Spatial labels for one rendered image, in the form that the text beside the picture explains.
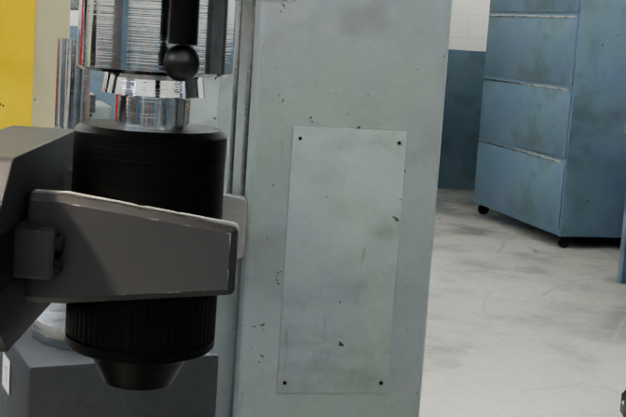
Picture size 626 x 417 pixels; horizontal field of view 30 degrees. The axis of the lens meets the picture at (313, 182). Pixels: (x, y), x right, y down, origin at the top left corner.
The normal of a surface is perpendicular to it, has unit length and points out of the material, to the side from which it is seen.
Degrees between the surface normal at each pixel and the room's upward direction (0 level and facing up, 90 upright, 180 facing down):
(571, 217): 90
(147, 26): 90
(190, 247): 90
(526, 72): 90
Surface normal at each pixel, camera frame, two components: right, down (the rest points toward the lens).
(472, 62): 0.26, 0.15
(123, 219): 0.01, 0.13
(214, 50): 0.82, 0.13
